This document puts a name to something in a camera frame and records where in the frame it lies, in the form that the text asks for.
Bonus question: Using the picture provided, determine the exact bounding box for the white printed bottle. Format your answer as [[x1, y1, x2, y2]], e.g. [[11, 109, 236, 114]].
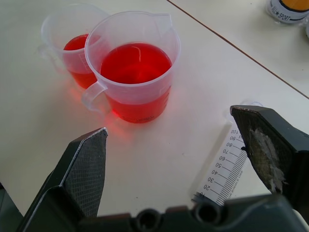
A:
[[266, 0, 309, 25]]

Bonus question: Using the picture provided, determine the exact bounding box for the beaker with red liquid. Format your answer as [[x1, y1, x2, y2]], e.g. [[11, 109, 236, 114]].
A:
[[81, 13, 182, 124], [37, 2, 113, 89]]

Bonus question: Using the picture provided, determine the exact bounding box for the clear graduated plastic syringe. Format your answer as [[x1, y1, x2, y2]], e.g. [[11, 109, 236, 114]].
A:
[[191, 100, 263, 206]]

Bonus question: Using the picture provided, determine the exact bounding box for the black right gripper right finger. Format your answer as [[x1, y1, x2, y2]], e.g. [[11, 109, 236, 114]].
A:
[[229, 104, 309, 218]]

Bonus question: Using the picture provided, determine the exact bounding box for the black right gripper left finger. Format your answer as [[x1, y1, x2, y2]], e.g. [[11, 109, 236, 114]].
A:
[[16, 127, 108, 232]]

